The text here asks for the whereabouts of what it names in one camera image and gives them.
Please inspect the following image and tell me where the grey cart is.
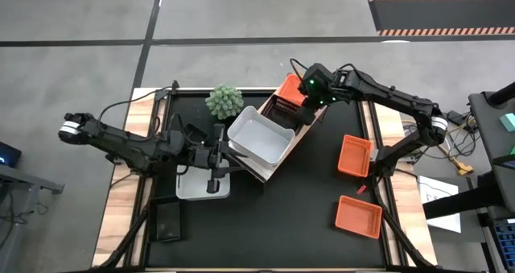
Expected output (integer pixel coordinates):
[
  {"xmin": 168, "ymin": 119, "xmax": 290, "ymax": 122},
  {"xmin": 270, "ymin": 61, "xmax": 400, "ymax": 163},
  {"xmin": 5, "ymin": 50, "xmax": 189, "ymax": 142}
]
[{"xmin": 468, "ymin": 81, "xmax": 515, "ymax": 213}]

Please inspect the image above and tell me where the yellow cable connector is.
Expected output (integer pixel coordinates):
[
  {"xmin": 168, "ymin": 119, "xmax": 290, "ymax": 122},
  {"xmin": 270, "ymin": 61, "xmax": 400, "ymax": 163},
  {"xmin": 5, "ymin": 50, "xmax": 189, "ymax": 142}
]
[{"xmin": 438, "ymin": 143, "xmax": 475, "ymax": 177}]

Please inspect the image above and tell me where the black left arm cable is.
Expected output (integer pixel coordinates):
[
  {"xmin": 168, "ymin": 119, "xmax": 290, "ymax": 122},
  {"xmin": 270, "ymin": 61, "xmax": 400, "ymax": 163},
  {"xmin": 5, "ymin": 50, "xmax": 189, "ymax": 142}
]
[{"xmin": 97, "ymin": 85, "xmax": 178, "ymax": 123}]

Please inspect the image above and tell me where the white paper sheet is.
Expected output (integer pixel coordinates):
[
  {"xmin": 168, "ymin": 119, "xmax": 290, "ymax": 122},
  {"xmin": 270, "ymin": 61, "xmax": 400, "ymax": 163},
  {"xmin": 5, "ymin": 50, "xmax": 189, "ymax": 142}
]
[{"xmin": 417, "ymin": 175, "xmax": 463, "ymax": 234}]

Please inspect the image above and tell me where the black table-level camera box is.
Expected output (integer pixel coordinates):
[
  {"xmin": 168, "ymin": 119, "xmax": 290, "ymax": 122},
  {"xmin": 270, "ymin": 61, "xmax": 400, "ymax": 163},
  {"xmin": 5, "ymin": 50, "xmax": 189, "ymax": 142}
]
[{"xmin": 149, "ymin": 196, "xmax": 183, "ymax": 242}]

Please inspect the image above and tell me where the orange mesh plastic basket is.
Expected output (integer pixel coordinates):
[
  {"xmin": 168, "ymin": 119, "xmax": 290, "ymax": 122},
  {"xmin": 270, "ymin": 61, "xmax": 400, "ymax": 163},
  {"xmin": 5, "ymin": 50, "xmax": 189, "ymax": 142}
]
[
  {"xmin": 276, "ymin": 73, "xmax": 310, "ymax": 108},
  {"xmin": 334, "ymin": 195, "xmax": 383, "ymax": 240},
  {"xmin": 336, "ymin": 134, "xmax": 374, "ymax": 179}
]

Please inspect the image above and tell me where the black metal wooden shelf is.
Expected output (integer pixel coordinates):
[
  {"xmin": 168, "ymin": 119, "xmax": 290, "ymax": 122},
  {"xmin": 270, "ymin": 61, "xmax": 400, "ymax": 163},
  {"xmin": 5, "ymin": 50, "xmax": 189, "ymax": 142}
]
[{"xmin": 227, "ymin": 73, "xmax": 329, "ymax": 184}]

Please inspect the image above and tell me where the black electronic device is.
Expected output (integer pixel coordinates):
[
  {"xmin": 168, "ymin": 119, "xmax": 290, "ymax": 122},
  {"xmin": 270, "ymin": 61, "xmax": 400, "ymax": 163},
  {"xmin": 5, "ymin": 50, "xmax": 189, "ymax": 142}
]
[{"xmin": 0, "ymin": 140, "xmax": 23, "ymax": 168}]

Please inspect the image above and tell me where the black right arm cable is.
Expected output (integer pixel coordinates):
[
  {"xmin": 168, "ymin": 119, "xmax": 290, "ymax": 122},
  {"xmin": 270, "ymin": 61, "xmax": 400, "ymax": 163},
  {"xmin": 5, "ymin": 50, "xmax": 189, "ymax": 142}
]
[{"xmin": 289, "ymin": 58, "xmax": 313, "ymax": 83}]

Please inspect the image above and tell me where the green potted artificial plant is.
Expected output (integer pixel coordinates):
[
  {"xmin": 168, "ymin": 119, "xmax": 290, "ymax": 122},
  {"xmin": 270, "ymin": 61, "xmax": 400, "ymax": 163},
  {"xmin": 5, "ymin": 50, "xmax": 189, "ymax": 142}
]
[{"xmin": 204, "ymin": 83, "xmax": 245, "ymax": 121}]

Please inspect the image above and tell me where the black mesh plastic basket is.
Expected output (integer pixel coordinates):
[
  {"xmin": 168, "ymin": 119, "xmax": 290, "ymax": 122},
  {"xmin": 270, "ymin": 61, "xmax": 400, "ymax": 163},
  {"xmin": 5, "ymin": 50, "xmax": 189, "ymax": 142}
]
[{"xmin": 260, "ymin": 93, "xmax": 309, "ymax": 132}]

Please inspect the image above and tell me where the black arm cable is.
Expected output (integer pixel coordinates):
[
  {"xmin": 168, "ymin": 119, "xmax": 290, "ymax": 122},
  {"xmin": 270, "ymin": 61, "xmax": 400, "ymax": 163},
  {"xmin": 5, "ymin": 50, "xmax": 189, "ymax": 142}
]
[
  {"xmin": 97, "ymin": 85, "xmax": 178, "ymax": 123},
  {"xmin": 289, "ymin": 58, "xmax": 313, "ymax": 83}
]

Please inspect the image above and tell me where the white plastic basket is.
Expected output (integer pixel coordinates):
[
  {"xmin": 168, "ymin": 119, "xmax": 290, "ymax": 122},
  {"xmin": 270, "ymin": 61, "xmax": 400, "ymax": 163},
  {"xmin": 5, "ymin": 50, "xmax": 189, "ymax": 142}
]
[
  {"xmin": 227, "ymin": 105, "xmax": 297, "ymax": 168},
  {"xmin": 175, "ymin": 159, "xmax": 232, "ymax": 202}
]

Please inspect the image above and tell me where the grey desk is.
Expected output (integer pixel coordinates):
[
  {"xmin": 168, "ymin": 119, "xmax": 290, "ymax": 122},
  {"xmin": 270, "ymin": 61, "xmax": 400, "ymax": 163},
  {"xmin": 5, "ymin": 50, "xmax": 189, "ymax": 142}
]
[{"xmin": 0, "ymin": 163, "xmax": 65, "ymax": 196}]

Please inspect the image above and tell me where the black stand leg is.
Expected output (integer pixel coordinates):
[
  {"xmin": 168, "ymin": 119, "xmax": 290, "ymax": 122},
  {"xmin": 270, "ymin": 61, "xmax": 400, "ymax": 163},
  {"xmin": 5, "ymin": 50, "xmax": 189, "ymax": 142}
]
[{"xmin": 422, "ymin": 171, "xmax": 506, "ymax": 221}]

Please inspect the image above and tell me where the black power adapter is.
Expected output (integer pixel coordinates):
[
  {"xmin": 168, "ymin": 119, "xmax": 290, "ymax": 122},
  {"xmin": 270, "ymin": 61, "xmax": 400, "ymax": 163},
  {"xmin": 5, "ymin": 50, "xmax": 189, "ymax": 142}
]
[{"xmin": 447, "ymin": 110, "xmax": 468, "ymax": 126}]

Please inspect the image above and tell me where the teal box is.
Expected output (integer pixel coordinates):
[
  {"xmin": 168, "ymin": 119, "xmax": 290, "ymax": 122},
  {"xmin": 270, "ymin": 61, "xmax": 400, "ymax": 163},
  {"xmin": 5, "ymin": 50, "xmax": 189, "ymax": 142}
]
[{"xmin": 499, "ymin": 112, "xmax": 515, "ymax": 133}]

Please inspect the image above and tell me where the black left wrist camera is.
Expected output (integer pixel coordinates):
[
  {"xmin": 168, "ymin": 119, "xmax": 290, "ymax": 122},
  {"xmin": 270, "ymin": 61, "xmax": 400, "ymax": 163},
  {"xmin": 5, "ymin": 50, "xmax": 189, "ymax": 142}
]
[{"xmin": 183, "ymin": 122, "xmax": 210, "ymax": 146}]

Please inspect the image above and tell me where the blue plastic bin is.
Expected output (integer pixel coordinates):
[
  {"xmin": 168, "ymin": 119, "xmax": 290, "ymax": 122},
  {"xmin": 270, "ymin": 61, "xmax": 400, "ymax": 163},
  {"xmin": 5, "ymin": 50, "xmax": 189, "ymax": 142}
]
[{"xmin": 492, "ymin": 219, "xmax": 515, "ymax": 263}]

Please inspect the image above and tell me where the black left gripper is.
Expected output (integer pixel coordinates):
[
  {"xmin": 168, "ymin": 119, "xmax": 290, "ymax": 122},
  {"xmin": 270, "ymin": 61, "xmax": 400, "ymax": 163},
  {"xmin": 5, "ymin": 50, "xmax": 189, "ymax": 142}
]
[{"xmin": 187, "ymin": 122, "xmax": 247, "ymax": 194}]

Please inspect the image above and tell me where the black mat with hazard stripes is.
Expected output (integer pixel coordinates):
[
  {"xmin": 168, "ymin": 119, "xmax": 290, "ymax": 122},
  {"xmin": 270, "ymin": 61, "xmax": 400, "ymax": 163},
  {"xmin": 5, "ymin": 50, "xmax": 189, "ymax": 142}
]
[{"xmin": 368, "ymin": 0, "xmax": 515, "ymax": 37}]

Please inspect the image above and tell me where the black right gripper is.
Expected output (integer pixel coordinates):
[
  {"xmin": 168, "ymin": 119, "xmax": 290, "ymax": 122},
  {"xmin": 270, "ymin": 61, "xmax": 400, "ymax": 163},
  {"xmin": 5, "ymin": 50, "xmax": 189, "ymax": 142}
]
[{"xmin": 296, "ymin": 62, "xmax": 337, "ymax": 126}]

